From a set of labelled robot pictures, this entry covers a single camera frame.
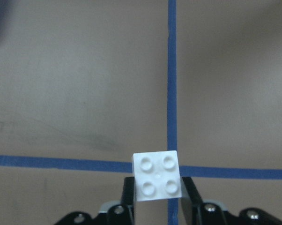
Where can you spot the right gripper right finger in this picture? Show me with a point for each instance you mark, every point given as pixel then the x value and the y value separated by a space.
pixel 190 200

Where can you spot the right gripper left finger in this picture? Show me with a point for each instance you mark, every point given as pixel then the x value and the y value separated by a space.
pixel 128 199

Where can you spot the white block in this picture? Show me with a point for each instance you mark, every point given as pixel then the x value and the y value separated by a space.
pixel 156 175

